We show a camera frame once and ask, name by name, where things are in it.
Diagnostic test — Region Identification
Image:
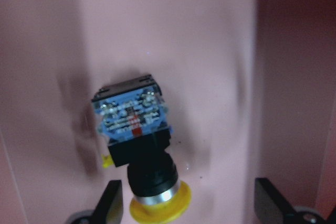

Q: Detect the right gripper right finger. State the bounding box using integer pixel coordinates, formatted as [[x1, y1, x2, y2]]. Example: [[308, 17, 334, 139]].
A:
[[254, 178, 297, 224]]

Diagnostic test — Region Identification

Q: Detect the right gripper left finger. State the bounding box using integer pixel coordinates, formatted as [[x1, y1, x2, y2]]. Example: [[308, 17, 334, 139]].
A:
[[90, 180, 123, 224]]

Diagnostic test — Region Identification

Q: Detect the yellow push button switch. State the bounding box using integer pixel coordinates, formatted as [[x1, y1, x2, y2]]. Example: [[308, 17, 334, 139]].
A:
[[91, 74, 192, 223]]

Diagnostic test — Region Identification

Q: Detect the pink plastic bin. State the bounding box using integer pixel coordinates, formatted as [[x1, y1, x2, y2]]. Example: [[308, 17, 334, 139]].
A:
[[1, 0, 335, 223]]

